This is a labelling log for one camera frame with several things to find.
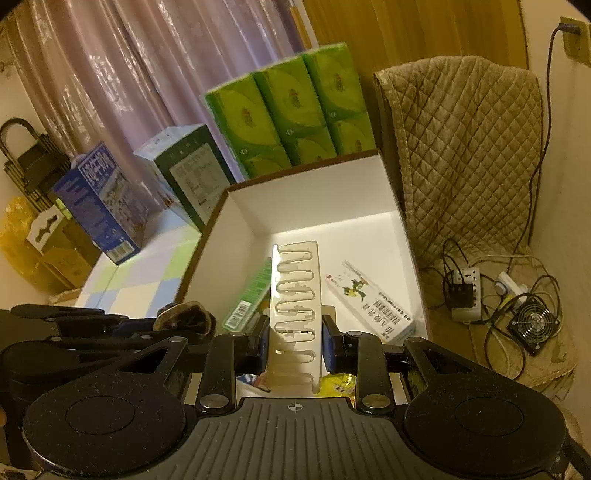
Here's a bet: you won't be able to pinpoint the plaid bed sheet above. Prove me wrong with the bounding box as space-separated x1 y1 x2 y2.
75 211 200 318

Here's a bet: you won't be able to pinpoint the yellow plastic bag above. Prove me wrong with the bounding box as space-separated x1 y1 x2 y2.
1 196 56 294

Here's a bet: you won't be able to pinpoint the green tissue pack bundle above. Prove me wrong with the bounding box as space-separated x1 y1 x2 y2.
205 42 376 179

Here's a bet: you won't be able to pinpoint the dark brown fuzzy socks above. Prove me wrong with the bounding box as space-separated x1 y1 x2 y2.
152 301 216 344

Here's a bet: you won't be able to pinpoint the brown cardboard shoe box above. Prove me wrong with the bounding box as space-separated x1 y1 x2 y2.
174 148 433 398

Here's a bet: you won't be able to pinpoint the cardboard box with handle cutout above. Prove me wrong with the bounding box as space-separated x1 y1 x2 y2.
27 205 101 289

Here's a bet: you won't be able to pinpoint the white power strip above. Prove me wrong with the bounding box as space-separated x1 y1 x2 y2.
448 267 482 324

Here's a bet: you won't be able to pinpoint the pink curtain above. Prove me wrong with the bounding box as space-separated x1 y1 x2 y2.
1 1 303 210

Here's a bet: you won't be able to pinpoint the quilted beige covered chair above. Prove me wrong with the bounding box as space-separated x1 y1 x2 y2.
374 56 577 400

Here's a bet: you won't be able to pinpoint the yellow snack pouch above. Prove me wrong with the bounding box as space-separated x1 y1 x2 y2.
318 373 356 404

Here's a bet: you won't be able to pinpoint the white medicine box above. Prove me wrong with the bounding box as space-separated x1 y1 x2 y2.
325 261 416 345

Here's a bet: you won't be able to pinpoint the black power cable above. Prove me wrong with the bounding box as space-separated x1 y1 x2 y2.
505 22 581 278

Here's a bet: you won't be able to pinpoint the blue clear plastic box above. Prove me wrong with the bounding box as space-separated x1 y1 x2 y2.
236 373 271 398

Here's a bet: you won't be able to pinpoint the green medicine box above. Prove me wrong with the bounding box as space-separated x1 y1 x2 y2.
221 257 271 333

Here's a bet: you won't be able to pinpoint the small black fan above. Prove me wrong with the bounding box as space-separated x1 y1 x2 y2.
507 295 560 356

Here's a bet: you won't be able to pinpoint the green cow milk box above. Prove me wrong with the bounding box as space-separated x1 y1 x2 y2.
133 124 235 230

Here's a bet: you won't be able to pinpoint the wall power socket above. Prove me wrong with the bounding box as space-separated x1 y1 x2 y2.
559 16 590 66

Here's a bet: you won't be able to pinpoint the blue milk carton box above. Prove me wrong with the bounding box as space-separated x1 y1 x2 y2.
53 143 148 265

